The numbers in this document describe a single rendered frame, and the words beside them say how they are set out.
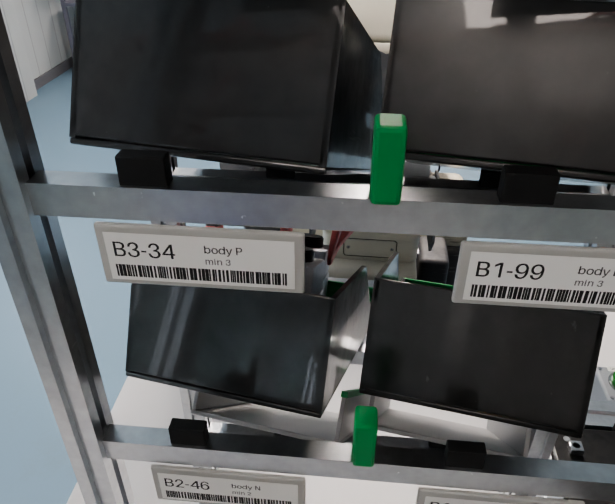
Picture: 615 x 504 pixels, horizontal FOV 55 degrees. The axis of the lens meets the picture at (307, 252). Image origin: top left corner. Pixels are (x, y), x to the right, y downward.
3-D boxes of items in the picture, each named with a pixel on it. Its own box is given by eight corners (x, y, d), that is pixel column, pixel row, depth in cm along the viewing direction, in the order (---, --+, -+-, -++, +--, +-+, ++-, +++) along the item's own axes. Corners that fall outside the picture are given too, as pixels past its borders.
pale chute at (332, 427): (270, 402, 77) (277, 368, 78) (369, 423, 74) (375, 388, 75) (189, 413, 50) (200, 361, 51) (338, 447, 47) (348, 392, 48)
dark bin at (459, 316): (399, 298, 63) (409, 231, 62) (525, 320, 60) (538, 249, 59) (358, 393, 36) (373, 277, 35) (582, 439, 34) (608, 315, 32)
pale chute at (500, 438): (385, 410, 76) (390, 376, 77) (489, 432, 73) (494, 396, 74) (364, 427, 49) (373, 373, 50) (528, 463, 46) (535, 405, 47)
